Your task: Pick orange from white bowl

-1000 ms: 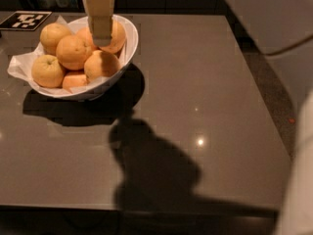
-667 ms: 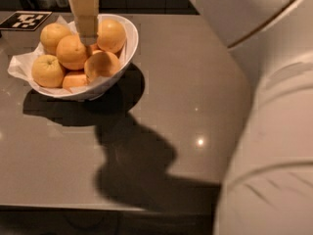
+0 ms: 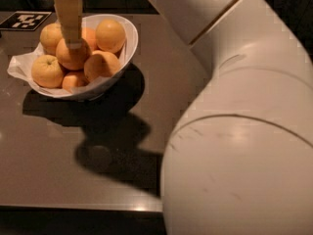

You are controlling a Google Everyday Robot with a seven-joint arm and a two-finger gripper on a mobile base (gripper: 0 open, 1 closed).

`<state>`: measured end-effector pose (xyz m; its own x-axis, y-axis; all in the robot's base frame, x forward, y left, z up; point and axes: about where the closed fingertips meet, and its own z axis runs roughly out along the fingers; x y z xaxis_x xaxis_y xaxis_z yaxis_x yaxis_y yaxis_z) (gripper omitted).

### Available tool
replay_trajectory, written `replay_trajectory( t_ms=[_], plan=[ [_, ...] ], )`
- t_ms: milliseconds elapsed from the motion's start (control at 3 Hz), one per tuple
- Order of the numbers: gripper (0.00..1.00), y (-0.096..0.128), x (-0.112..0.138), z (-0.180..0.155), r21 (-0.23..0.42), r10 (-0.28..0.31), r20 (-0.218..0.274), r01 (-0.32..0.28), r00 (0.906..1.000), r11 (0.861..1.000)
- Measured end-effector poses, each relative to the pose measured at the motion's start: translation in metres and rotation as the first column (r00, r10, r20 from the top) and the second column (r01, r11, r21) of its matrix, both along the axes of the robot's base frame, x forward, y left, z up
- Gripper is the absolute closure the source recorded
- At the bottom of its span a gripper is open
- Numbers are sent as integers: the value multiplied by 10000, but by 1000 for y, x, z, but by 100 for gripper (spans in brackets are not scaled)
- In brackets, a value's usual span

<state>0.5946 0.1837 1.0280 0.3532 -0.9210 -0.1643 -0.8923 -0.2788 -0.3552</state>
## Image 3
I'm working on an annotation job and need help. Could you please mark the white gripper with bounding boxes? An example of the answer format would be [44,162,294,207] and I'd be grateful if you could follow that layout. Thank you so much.
[54,0,82,49]

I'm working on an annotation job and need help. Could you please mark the orange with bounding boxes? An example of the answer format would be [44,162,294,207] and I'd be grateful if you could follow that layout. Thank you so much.
[40,23,63,55]
[31,55,66,88]
[96,19,126,53]
[62,70,88,92]
[56,38,92,71]
[84,50,121,82]
[82,27,98,51]

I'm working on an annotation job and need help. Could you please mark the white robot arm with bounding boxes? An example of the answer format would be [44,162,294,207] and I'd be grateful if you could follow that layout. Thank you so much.
[148,0,313,235]

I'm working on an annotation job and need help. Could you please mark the white bowl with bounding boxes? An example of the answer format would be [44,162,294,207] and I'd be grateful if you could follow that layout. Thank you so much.
[26,15,138,101]

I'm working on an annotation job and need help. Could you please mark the black white marker tag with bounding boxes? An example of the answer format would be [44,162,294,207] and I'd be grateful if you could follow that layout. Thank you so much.
[0,11,51,31]

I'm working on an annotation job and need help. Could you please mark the white paper liner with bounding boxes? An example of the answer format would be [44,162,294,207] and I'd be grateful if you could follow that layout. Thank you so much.
[7,16,128,95]

